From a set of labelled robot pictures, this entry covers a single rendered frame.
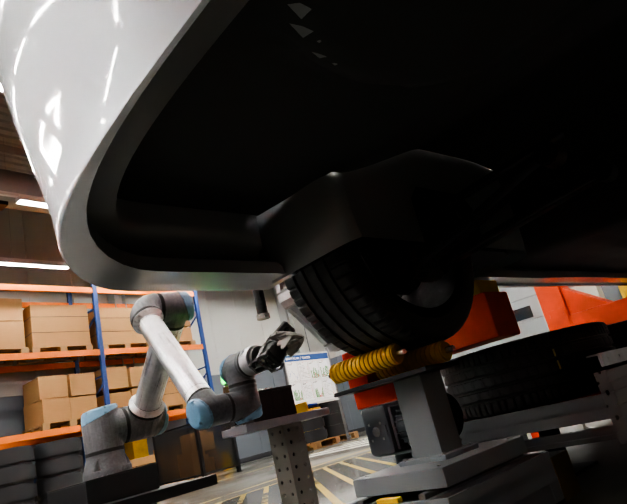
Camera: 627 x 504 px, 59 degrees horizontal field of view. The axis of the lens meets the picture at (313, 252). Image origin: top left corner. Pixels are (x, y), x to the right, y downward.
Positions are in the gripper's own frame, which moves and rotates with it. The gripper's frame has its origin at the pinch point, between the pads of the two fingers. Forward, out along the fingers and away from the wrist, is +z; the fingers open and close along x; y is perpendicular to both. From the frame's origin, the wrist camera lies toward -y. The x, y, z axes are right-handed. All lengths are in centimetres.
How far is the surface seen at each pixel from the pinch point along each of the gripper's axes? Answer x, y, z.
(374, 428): -52, -9, -21
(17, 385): -31, -311, -1125
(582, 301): -176, -190, -16
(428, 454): -39.5, 16.4, 20.5
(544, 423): -82, -23, 25
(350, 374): -15.1, 5.0, 8.5
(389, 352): -13.2, 3.8, 24.8
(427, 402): -30.5, 7.2, 24.8
